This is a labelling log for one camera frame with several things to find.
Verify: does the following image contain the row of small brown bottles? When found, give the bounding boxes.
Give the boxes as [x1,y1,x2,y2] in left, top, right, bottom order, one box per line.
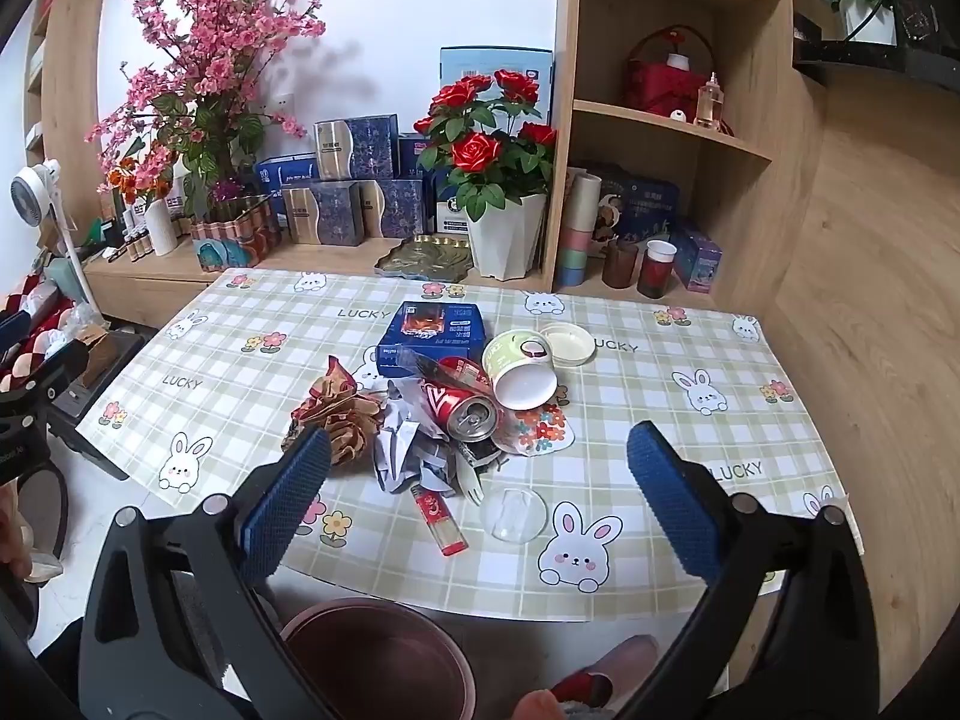
[105,206,151,263]

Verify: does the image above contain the black cable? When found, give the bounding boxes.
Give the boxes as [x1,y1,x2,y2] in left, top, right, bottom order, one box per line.
[15,461,72,563]

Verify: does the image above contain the red drink can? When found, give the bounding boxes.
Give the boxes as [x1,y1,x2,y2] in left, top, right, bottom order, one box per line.
[420,356,500,442]

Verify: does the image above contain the dark blue cartoon gift box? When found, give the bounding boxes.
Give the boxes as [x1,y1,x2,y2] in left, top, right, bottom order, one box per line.
[592,165,683,241]

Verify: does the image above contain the red clear stick packet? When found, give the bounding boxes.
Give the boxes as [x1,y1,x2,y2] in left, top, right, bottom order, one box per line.
[409,485,470,560]

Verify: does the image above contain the flower-print foil lid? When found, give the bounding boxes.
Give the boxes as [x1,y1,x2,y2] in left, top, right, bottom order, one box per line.
[495,401,577,457]

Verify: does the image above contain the white paper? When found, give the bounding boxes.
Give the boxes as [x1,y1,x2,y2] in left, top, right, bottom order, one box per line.
[373,379,466,496]

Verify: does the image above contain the green white paper cup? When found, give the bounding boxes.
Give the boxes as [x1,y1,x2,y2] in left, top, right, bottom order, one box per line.
[481,330,560,410]

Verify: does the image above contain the black shelf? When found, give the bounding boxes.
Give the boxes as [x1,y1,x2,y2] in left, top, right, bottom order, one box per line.
[791,11,960,98]

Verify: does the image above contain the brown translucent cup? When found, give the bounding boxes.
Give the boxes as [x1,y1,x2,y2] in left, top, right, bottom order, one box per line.
[601,240,640,291]

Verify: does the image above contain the gold green leaf tray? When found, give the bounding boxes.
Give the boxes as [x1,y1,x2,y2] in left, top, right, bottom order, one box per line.
[375,234,473,282]

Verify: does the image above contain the wooden shelf unit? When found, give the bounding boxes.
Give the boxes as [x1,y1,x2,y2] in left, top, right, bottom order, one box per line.
[540,0,826,312]

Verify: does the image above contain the pink blossom artificial plant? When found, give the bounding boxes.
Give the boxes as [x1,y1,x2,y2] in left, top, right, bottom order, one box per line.
[84,0,327,226]

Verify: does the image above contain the cream round plastic lid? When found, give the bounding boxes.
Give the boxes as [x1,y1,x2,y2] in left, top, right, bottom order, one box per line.
[538,322,597,367]

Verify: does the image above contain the brown round waste bin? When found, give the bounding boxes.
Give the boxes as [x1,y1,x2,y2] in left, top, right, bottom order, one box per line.
[279,598,479,720]

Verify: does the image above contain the corrugated planter with teal print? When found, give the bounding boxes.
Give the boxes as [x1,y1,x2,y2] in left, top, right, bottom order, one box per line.
[189,195,284,271]

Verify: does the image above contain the clear plastic lid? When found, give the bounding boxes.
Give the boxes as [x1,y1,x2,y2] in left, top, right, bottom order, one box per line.
[480,486,547,545]

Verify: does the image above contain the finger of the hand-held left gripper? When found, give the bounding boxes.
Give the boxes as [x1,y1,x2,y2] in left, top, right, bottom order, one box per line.
[0,343,91,421]
[0,307,35,361]

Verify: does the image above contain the red rose plant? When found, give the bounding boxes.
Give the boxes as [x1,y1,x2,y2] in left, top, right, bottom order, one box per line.
[412,69,560,222]

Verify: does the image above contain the white blue carton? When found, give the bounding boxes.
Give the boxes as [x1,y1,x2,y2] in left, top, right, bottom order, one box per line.
[431,172,473,235]

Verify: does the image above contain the large light blue box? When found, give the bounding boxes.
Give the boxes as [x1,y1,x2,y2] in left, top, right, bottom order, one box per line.
[439,46,554,128]

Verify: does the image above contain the red argyle blanket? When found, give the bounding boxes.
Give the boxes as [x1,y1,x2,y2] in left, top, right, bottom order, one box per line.
[0,274,83,398]

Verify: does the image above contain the person's left hand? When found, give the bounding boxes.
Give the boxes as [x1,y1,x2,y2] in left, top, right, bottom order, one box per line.
[0,481,35,578]

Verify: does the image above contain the red gift basket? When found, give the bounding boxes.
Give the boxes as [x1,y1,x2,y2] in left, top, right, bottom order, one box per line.
[624,26,717,117]

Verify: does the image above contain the orange artificial flowers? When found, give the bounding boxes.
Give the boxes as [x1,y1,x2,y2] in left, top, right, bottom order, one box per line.
[101,157,173,211]

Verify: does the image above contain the blue white flat box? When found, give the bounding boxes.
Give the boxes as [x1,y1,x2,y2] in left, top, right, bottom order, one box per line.
[255,154,320,192]

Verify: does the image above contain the clear perfume bottle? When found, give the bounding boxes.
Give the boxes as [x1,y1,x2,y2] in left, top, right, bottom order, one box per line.
[694,73,727,130]

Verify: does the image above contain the white vase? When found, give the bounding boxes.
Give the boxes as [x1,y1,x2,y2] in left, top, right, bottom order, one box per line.
[146,195,179,256]

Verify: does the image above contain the stack of pastel cups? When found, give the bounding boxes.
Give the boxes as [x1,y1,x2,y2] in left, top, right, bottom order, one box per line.
[555,171,602,290]

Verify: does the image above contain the brown red wrapper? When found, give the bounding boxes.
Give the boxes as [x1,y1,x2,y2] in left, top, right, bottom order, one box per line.
[291,356,387,470]

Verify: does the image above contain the cream plastic fork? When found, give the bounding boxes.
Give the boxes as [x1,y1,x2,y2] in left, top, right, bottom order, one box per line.
[454,457,485,507]

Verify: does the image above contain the plain blue box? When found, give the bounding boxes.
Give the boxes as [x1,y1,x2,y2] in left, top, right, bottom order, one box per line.
[396,133,436,181]

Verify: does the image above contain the white standing fan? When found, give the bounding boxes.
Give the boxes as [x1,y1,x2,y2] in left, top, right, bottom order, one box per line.
[9,159,98,331]

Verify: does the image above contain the red cup with white rim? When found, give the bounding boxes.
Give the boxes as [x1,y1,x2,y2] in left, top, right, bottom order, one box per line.
[637,240,676,299]

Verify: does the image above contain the small purple blue box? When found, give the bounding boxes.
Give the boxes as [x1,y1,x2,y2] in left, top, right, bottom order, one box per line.
[671,229,725,293]

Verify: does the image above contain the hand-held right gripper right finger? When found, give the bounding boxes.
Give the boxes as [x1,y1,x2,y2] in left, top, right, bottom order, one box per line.
[615,420,878,720]

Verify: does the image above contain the blue cardboard box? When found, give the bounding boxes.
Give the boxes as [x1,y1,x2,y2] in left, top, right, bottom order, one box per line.
[375,301,483,380]

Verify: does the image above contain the wooden bookshelf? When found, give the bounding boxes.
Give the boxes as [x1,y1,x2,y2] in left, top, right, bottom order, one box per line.
[22,0,113,166]

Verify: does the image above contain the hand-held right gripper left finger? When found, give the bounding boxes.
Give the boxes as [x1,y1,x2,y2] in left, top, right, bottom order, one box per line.
[79,426,338,720]

